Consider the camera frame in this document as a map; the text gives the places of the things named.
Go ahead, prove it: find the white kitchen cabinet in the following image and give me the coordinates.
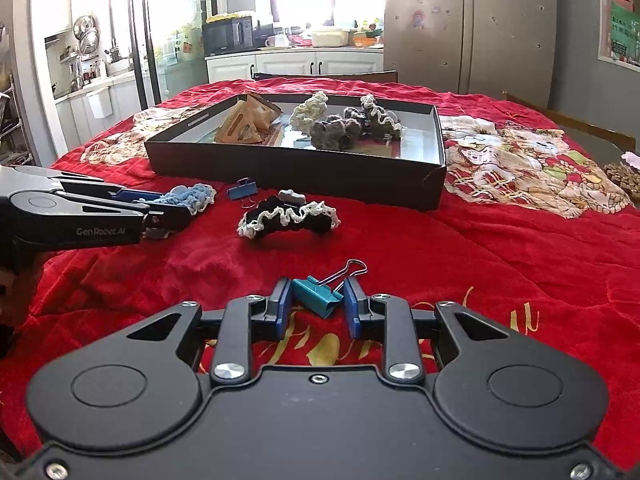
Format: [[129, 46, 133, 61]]
[[205, 45, 385, 84]]

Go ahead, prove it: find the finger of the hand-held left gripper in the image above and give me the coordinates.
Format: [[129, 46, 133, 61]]
[[47, 172, 152, 207], [82, 201, 194, 241]]

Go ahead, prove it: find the black microwave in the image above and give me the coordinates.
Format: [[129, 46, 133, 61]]
[[202, 16, 256, 57]]

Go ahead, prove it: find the brown knitted scrunchie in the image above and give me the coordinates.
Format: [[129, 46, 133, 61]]
[[309, 115, 362, 151]]

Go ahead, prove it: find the wooden bead mat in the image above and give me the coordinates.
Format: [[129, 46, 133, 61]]
[[604, 160, 640, 192]]

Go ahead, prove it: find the cream storage container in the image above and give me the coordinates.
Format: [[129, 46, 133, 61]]
[[311, 30, 350, 49]]

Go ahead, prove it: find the black scrunchie with cream trim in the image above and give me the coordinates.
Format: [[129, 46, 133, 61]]
[[344, 94, 404, 141], [236, 199, 342, 241]]

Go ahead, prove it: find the silver double-door refrigerator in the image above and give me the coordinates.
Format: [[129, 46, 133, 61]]
[[384, 0, 559, 96]]

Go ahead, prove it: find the sliding glass door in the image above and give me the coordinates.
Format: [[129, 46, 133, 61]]
[[127, 0, 212, 106]]

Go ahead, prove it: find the red printed blanket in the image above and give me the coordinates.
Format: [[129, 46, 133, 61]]
[[0, 77, 640, 472]]

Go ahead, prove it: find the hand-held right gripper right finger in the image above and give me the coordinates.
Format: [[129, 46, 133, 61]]
[[344, 277, 507, 384]]

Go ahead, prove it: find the black shallow box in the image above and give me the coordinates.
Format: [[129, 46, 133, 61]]
[[144, 91, 448, 212]]

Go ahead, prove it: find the brown triangular packet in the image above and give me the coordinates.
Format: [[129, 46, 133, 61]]
[[215, 100, 261, 144], [247, 92, 284, 129]]

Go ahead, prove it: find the cream knitted scrunchie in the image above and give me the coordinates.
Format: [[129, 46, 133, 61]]
[[290, 91, 330, 134]]

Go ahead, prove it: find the white hanging bin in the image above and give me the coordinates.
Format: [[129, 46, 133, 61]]
[[86, 86, 112, 120]]

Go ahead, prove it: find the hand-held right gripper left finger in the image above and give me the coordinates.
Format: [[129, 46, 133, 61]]
[[125, 276, 294, 386]]

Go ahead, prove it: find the blue binder clip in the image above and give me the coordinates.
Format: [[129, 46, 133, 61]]
[[226, 177, 259, 209]]

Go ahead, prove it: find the green sign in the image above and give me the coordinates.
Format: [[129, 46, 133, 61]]
[[607, 2, 640, 64]]

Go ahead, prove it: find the teal binder clip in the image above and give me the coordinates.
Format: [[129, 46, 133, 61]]
[[291, 259, 369, 319]]

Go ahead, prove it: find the blue knitted scrunchie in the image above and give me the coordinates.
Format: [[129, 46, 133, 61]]
[[150, 183, 217, 216]]

